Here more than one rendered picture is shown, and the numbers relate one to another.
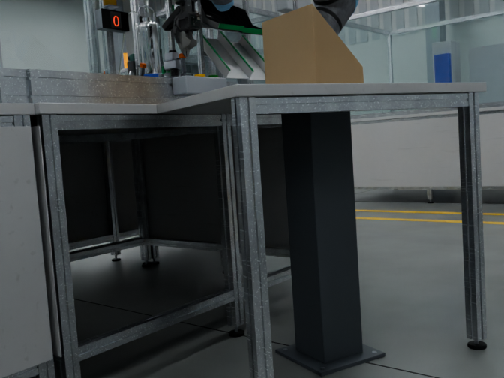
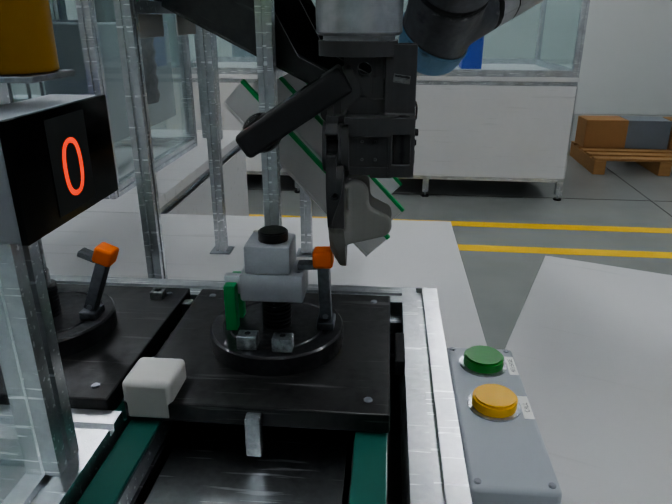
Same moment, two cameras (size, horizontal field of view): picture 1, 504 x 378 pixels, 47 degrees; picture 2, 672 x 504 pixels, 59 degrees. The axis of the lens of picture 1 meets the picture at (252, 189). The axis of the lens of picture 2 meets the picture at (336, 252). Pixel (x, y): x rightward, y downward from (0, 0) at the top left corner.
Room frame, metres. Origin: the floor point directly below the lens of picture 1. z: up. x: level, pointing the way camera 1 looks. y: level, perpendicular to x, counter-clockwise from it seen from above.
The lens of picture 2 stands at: (1.77, 0.53, 1.29)
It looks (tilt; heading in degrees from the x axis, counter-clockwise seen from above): 22 degrees down; 326
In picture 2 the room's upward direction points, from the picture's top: straight up
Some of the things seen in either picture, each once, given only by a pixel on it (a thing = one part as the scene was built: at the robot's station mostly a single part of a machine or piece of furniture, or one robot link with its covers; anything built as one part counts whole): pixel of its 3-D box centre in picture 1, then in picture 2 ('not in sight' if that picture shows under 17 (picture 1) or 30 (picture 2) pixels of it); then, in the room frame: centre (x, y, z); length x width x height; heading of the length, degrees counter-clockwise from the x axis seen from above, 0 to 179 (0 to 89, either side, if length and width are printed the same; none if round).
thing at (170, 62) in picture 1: (171, 60); (264, 261); (2.27, 0.28, 1.06); 0.08 x 0.04 x 0.07; 51
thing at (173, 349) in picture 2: not in sight; (278, 347); (2.27, 0.27, 0.96); 0.24 x 0.24 x 0.02; 51
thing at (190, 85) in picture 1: (200, 85); (490, 431); (2.06, 0.16, 0.93); 0.21 x 0.07 x 0.06; 141
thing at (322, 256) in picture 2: (181, 64); (316, 283); (2.24, 0.24, 1.04); 0.04 x 0.02 x 0.08; 51
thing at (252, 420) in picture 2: not in sight; (254, 434); (2.17, 0.35, 0.95); 0.01 x 0.01 x 0.04; 51
